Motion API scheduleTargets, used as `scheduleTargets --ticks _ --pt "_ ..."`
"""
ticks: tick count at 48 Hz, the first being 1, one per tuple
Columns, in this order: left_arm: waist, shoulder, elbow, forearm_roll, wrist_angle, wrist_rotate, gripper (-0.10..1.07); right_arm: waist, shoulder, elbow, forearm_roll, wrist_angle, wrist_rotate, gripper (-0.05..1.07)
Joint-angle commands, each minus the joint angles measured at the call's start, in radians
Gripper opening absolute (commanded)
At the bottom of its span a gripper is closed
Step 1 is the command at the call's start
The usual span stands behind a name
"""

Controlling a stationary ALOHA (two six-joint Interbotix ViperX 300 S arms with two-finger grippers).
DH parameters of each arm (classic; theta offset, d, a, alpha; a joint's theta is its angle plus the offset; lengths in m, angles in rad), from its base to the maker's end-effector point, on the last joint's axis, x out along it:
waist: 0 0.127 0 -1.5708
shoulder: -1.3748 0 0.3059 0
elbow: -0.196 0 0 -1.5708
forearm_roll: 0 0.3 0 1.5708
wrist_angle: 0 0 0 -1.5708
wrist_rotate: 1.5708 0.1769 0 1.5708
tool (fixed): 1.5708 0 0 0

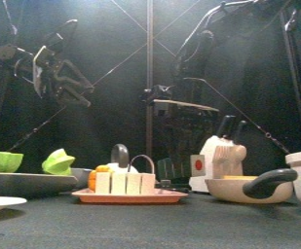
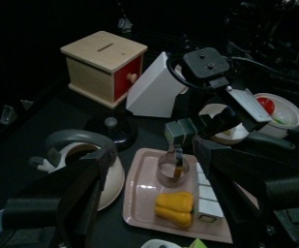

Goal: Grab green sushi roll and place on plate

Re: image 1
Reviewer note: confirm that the white toy knife block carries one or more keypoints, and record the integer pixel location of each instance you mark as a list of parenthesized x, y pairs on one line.
[(217, 155)]

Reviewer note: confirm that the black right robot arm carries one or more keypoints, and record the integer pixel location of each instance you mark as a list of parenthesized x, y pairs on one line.
[(226, 35)]

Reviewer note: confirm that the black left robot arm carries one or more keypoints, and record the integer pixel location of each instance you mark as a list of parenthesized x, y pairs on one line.
[(0, 52)]

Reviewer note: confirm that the salmon pink tray plate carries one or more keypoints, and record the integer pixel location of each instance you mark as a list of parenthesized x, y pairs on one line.
[(129, 196)]

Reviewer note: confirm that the white box with red spot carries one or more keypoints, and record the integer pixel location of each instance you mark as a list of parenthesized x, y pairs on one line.
[(198, 165)]

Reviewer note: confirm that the small grey cube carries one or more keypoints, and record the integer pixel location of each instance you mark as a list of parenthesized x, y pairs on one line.
[(165, 183)]

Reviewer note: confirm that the white toy bread slice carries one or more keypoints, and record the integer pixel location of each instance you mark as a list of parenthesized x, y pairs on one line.
[(133, 184), (118, 184), (102, 183), (147, 183)]

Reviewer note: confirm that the white toy egg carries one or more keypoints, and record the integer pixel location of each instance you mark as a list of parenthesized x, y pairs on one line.
[(118, 168)]

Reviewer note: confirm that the yellow toy food slice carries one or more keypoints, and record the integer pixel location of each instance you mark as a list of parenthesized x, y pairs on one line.
[(240, 177)]

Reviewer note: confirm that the orange toy fruit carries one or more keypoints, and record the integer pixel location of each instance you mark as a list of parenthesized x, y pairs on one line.
[(91, 180)]

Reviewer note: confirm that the light green toy pepper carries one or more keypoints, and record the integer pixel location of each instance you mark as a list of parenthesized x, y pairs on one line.
[(58, 163)]

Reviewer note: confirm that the small grey bowl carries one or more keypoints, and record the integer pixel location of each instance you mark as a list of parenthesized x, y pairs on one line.
[(82, 176)]

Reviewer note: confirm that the green toy lettuce cup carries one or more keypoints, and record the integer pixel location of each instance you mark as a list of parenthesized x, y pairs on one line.
[(3, 162)]

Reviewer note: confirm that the dark grey flat pan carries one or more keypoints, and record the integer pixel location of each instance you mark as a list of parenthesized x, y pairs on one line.
[(26, 183)]

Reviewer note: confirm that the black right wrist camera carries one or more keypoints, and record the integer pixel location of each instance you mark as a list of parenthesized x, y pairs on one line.
[(157, 94)]

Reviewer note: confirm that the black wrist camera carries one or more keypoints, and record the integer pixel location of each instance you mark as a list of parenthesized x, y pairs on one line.
[(157, 94), (58, 37)]

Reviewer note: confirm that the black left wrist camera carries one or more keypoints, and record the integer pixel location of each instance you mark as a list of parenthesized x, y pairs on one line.
[(58, 37)]

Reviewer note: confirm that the vertical metal frame pole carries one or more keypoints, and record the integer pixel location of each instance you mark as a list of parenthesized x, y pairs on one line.
[(150, 45)]

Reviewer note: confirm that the black frame post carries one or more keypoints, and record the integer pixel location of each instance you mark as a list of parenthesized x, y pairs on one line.
[(293, 97)]

